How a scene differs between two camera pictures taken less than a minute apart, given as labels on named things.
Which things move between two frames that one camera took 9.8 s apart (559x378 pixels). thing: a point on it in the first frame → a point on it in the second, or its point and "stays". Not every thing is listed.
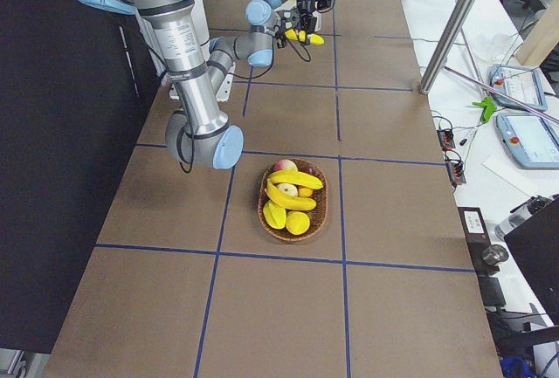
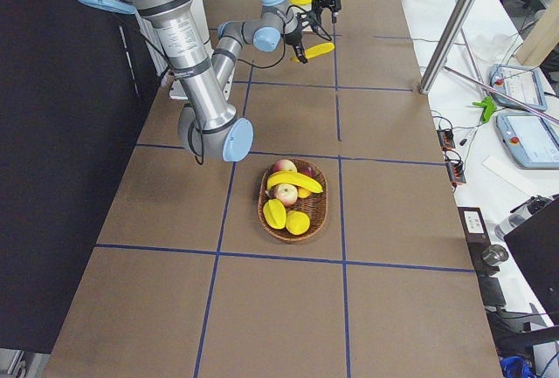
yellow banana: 295,202 → 316,51
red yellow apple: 285,164 stays
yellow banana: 295,177 stays
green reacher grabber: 489,107 stays
